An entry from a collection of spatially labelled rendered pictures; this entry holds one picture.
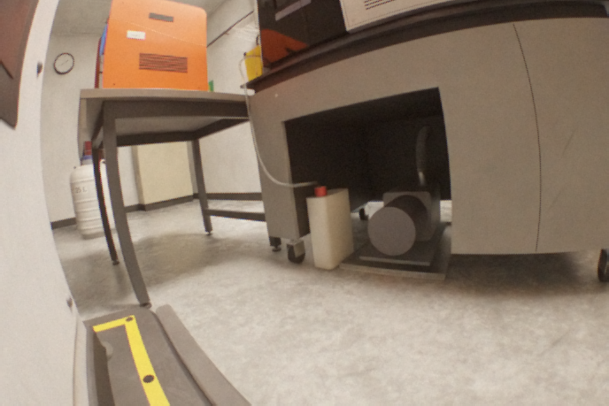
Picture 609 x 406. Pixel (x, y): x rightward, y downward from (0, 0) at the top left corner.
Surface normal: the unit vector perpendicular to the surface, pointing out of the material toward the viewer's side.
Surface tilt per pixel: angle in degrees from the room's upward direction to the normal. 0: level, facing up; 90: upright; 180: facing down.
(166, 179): 90
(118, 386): 0
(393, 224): 90
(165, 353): 0
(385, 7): 90
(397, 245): 90
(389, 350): 0
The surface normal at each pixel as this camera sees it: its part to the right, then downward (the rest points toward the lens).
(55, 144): 0.78, -0.05
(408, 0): -0.62, 0.14
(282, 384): -0.13, -0.99
